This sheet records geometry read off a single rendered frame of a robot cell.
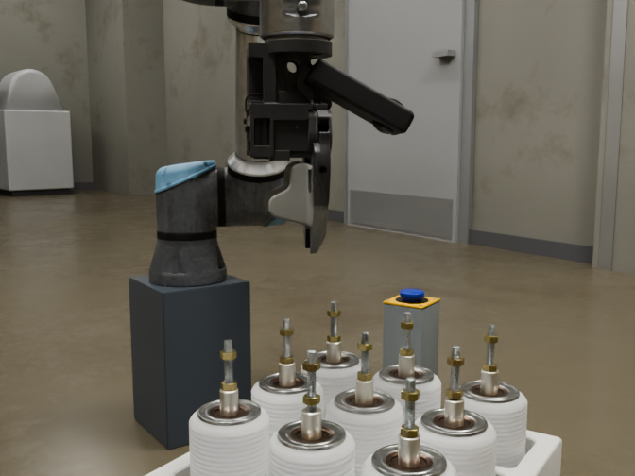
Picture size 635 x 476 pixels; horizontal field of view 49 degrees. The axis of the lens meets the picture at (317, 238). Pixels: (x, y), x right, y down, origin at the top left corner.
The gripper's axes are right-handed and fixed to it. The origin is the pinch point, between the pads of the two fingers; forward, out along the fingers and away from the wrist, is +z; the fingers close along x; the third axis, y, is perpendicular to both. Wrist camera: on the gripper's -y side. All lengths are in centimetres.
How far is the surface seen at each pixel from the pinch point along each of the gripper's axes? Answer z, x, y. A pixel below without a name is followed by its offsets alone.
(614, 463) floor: 47, -36, -60
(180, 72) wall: -75, -641, 34
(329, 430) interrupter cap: 21.8, -0.7, -1.5
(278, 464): 23.8, 2.4, 4.6
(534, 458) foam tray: 29.1, -4.8, -28.2
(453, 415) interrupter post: 20.6, 0.2, -15.5
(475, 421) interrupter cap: 21.7, -0.2, -18.4
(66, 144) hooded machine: -5, -689, 154
